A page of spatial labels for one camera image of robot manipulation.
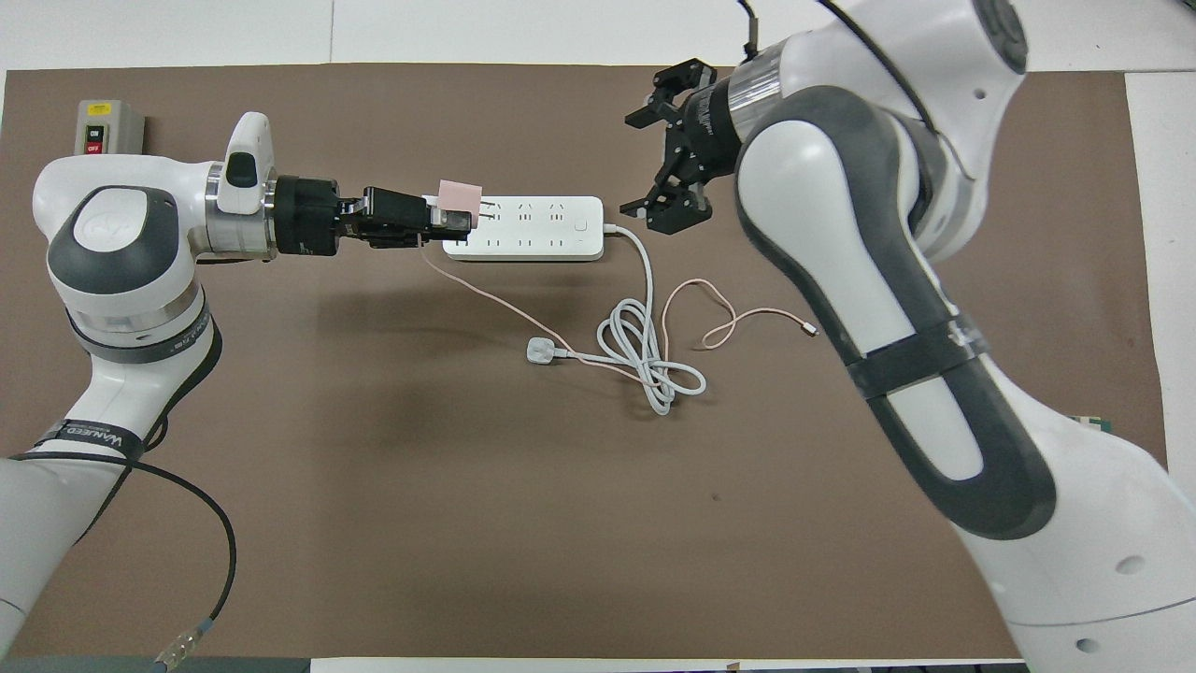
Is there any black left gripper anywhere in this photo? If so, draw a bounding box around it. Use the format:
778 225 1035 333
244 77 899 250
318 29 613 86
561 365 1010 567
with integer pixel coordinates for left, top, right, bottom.
273 176 474 257

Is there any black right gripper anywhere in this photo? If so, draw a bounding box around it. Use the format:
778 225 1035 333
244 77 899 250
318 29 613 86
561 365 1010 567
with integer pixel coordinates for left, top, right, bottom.
619 58 750 235

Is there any pink charger block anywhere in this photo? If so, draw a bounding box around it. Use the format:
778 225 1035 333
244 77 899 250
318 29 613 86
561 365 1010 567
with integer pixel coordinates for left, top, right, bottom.
437 182 484 225

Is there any pink charging cable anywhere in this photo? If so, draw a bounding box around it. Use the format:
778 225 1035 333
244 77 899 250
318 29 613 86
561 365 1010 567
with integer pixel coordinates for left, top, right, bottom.
420 245 820 384

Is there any white power strip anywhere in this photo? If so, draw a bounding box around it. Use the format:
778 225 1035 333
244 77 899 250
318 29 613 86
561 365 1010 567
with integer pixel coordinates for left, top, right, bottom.
441 194 605 263

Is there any brown table mat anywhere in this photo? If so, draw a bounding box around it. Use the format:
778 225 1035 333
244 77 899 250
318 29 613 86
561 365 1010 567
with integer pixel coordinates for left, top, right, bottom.
0 64 1169 660

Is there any white power cord with plug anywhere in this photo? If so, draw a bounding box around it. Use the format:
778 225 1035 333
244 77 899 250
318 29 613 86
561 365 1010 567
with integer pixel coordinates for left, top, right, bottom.
526 222 708 419

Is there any grey on-off switch box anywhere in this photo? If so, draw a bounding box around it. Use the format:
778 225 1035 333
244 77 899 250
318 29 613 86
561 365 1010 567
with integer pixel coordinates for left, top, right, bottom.
75 99 148 162

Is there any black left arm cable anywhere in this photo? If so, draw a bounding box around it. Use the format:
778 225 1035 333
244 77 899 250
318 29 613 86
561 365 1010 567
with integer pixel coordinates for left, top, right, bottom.
7 452 237 673

